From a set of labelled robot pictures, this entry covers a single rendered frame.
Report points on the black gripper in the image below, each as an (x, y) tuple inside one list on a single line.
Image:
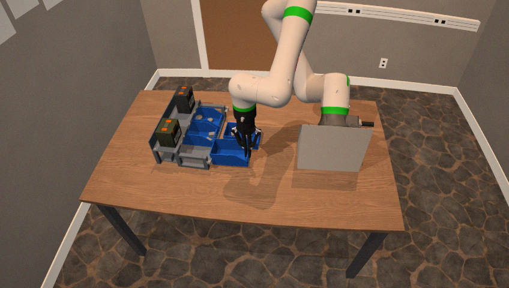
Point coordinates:
[(242, 128)]

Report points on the blue bin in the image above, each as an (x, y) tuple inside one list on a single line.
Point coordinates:
[(227, 134), (208, 112), (227, 152), (201, 132)]

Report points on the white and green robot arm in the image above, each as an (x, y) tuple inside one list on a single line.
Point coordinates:
[(275, 90)]

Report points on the grey metal shelf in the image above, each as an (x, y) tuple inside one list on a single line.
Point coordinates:
[(199, 154)]

